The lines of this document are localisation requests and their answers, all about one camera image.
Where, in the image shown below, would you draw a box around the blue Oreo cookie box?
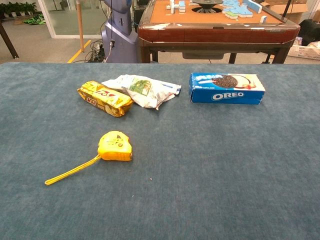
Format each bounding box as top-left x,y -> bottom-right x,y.
189,72 -> 266,105

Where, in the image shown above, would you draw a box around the yellow biscuit pack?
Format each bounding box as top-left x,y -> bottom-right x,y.
76,80 -> 134,118

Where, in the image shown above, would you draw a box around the black bag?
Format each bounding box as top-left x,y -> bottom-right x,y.
298,19 -> 320,47

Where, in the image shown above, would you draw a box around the pile of blue mahjong tiles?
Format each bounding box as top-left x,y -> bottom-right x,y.
221,0 -> 263,20

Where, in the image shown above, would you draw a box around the blue carpet table mat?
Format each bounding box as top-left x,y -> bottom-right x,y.
0,62 -> 320,240

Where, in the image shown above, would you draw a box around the brown automatic mahjong table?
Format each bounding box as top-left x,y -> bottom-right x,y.
137,0 -> 301,64

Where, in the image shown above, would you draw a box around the wooden pole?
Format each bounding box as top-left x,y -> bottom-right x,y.
76,0 -> 86,53

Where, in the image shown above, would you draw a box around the white crumpled snack bag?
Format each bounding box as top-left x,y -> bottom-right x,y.
101,74 -> 182,111

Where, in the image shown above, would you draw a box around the glass partition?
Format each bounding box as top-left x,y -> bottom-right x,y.
37,0 -> 111,40

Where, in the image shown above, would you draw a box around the white plastic basket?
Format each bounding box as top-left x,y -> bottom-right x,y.
287,41 -> 320,61

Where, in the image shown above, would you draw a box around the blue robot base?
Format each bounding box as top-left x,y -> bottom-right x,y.
100,0 -> 140,64

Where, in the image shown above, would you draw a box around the tangled floor cables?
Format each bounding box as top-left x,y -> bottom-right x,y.
84,39 -> 108,63

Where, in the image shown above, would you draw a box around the row of potted plants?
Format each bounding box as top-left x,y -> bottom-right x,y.
0,1 -> 38,18

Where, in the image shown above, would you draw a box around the black mahjong table centre dial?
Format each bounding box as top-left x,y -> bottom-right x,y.
191,0 -> 224,13

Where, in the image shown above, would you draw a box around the yellow tape measure with strap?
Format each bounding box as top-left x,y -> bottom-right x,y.
44,130 -> 134,186

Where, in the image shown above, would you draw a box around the small stack of mahjong tiles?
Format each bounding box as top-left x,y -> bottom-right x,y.
166,0 -> 187,15

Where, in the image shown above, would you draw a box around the dark table leg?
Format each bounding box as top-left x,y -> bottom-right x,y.
0,18 -> 20,60

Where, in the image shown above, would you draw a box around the cardboard box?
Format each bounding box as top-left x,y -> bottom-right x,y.
264,0 -> 316,16

